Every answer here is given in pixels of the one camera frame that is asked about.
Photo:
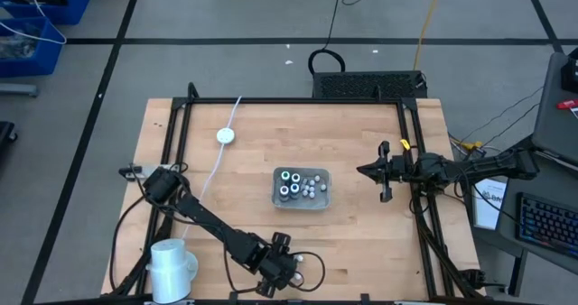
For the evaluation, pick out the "large green-capped bottle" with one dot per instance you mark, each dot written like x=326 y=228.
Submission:
x=285 y=175

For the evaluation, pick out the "grey metal bar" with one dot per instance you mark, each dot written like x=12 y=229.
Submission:
x=18 y=90

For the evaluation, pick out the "large blue-capped bottle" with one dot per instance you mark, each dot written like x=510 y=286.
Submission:
x=294 y=188

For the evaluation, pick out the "large purple-capped bottle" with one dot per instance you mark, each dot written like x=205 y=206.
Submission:
x=284 y=191

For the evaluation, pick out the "black desk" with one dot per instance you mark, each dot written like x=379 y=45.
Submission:
x=542 y=192

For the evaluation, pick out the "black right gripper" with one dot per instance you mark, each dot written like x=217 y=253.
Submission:
x=396 y=169

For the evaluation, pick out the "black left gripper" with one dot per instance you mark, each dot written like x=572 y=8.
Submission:
x=280 y=266

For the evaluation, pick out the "grey plastic tray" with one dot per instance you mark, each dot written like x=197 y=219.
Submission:
x=323 y=203

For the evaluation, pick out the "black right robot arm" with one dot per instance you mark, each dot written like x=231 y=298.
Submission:
x=487 y=167

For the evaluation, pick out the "dark grey desk panel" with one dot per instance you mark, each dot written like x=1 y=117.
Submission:
x=555 y=129

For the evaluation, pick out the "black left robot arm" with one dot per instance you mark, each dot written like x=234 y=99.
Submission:
x=207 y=217

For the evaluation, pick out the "white paper sheet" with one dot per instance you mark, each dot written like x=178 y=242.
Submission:
x=490 y=206

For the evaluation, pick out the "blue plastic bin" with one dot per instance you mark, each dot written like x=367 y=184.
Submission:
x=72 y=7
x=27 y=68

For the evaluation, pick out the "red marker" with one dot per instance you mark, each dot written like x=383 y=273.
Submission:
x=568 y=104

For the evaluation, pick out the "black clamp bracket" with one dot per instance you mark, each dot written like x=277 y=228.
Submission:
x=233 y=297
x=365 y=298

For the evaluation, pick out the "black perforated computer case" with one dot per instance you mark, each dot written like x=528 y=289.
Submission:
x=361 y=85

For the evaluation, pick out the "white cylindrical spot lamp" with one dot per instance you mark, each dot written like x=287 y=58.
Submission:
x=169 y=269

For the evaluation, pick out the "black backlit keyboard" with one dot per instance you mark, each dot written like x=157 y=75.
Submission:
x=546 y=224

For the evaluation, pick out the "black aluminium table frame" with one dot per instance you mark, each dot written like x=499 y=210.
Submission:
x=293 y=100

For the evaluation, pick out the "black box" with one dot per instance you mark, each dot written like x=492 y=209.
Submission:
x=571 y=70

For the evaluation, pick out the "white round switch puck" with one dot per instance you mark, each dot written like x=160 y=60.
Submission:
x=225 y=136

